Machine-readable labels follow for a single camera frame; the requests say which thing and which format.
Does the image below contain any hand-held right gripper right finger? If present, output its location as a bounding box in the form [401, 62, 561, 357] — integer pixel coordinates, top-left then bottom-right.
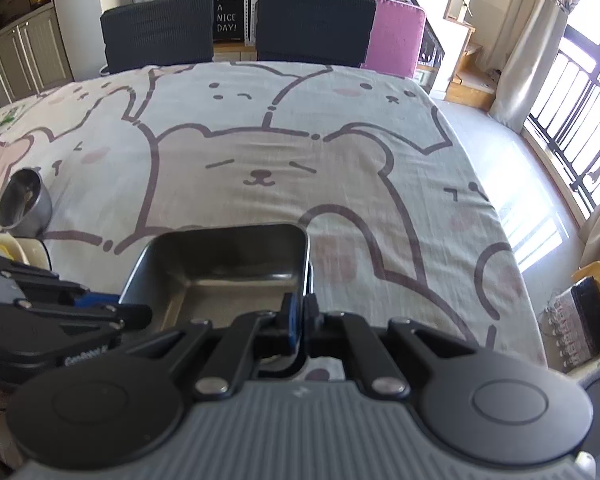
[303, 294, 482, 397]

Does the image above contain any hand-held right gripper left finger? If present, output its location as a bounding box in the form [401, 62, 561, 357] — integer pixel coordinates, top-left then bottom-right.
[116, 291, 303, 397]

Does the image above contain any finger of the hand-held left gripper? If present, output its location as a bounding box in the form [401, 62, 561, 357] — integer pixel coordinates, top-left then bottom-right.
[0, 250, 119, 307]
[15, 300, 154, 332]

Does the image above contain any cream bowl with handles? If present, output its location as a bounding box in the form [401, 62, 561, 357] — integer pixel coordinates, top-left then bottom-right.
[0, 232, 51, 273]

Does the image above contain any small square steel dish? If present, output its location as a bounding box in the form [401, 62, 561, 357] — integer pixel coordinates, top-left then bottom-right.
[117, 224, 313, 381]

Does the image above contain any oval steel bowl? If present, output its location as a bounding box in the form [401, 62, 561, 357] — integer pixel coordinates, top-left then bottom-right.
[0, 167, 53, 237]

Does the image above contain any printed bear tablecloth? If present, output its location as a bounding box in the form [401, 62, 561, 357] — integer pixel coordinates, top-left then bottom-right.
[0, 61, 548, 461]

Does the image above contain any beige lower cabinet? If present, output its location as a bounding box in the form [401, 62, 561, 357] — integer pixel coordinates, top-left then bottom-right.
[0, 5, 73, 106]

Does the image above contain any dark grey chair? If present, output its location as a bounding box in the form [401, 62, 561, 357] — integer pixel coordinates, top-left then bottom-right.
[100, 0, 215, 75]
[256, 0, 377, 68]

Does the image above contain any yellow and black bag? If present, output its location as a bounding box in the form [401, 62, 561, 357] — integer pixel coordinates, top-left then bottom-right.
[540, 257, 600, 373]

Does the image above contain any pink chair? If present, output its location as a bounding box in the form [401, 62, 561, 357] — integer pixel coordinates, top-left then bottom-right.
[307, 0, 427, 78]

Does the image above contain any black chalkboard sign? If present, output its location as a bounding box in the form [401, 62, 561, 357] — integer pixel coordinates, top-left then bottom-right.
[212, 0, 244, 43]

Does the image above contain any black window railing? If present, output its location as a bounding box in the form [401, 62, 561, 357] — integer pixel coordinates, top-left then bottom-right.
[522, 25, 600, 221]

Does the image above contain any beige curtain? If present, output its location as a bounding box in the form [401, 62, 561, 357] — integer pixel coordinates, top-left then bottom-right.
[490, 0, 588, 133]

